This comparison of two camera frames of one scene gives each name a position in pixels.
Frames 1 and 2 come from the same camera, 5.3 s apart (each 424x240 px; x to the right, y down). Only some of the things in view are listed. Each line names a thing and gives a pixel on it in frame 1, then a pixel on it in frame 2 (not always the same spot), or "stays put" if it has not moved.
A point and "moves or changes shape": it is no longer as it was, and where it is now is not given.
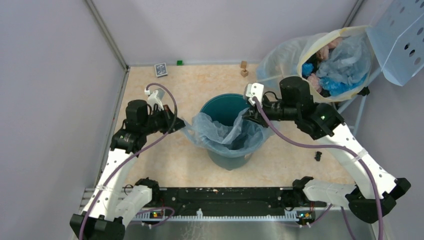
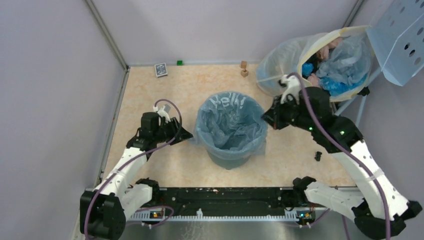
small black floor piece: (318, 156) stays put
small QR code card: (161, 70) stays put
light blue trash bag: (244, 139) moves or changes shape
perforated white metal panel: (397, 38) stays put
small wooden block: (244, 72) stays put
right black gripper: (253, 114) to (273, 116)
